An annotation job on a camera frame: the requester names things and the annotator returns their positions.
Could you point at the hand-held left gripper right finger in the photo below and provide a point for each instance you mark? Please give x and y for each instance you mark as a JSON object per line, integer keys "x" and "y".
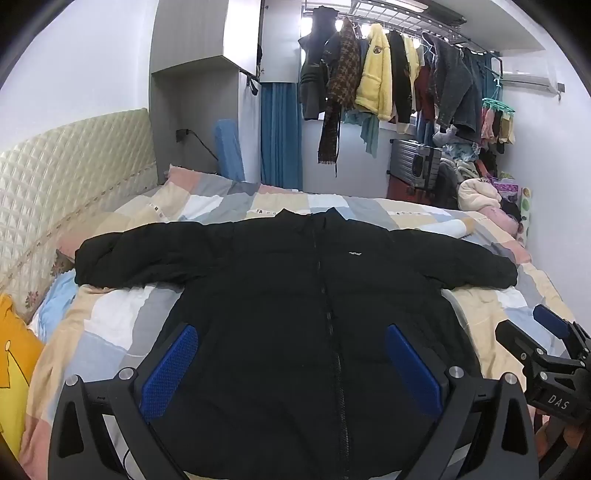
{"x": 413, "y": 369}

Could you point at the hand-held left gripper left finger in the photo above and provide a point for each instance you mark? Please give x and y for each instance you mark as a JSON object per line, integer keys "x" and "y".
{"x": 170, "y": 369}

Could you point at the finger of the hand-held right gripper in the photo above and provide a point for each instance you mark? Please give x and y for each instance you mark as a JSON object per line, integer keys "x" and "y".
{"x": 517, "y": 339}
{"x": 550, "y": 319}

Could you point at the black puffer jacket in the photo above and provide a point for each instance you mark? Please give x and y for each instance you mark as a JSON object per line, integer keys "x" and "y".
{"x": 286, "y": 332}

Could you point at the pile of mixed clothes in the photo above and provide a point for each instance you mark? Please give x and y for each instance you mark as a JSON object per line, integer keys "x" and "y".
{"x": 505, "y": 203}

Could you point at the person's right hand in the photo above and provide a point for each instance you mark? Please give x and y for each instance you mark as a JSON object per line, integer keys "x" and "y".
{"x": 565, "y": 438}

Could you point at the patchwork quilt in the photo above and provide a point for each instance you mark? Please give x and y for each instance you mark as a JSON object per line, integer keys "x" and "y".
{"x": 480, "y": 332}

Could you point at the white paper roll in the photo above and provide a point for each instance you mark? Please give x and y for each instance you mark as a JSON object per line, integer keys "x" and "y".
{"x": 452, "y": 228}

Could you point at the light blue cloth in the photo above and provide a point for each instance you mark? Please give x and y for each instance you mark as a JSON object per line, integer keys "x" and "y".
{"x": 55, "y": 304}

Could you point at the cream fleece garment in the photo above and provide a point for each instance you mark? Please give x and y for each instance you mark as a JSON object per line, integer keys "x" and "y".
{"x": 478, "y": 194}

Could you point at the floral pillow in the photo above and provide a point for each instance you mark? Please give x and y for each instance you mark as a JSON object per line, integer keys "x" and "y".
{"x": 44, "y": 288}

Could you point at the yellow pillow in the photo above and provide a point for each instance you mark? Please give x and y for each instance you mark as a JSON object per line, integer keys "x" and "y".
{"x": 14, "y": 360}

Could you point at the black bag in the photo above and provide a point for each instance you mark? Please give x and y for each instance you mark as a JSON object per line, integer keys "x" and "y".
{"x": 447, "y": 184}

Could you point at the green sock hanger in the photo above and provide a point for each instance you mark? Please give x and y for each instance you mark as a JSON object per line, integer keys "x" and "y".
{"x": 501, "y": 120}

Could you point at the silver suitcase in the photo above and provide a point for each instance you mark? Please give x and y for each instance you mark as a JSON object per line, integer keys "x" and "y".
{"x": 411, "y": 159}

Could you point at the cream quilted headboard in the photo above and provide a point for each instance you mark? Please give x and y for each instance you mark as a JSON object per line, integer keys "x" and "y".
{"x": 60, "y": 180}

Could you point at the blue cushion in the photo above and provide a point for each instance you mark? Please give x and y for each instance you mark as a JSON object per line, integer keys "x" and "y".
{"x": 229, "y": 150}

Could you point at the teal hanging cloth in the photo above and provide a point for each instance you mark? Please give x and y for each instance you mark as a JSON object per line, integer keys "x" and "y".
{"x": 369, "y": 134}

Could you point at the white air conditioner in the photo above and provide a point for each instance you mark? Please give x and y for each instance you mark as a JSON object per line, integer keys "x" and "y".
{"x": 531, "y": 78}

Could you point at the grey denim jacket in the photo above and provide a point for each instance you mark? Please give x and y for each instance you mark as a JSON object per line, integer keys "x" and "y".
{"x": 455, "y": 92}

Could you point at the teal hanging garment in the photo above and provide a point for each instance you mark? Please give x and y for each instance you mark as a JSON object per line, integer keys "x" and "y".
{"x": 488, "y": 76}

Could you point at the dark red garment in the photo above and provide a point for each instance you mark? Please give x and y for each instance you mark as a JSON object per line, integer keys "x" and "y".
{"x": 425, "y": 101}

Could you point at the blue curtain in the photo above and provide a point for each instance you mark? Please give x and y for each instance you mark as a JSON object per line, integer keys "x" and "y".
{"x": 281, "y": 138}

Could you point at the hanging black cardigan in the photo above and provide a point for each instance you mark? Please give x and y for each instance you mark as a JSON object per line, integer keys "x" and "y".
{"x": 400, "y": 78}

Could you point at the yellow fleece jacket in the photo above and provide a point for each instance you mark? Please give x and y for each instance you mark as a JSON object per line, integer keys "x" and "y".
{"x": 373, "y": 78}

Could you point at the hanging black coat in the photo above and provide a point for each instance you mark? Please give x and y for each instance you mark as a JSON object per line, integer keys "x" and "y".
{"x": 314, "y": 69}

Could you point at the black wall charger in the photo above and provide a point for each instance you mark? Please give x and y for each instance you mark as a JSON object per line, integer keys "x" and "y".
{"x": 181, "y": 135}

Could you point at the grey wall cabinet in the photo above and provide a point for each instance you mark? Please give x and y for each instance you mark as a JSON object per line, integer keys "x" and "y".
{"x": 203, "y": 32}

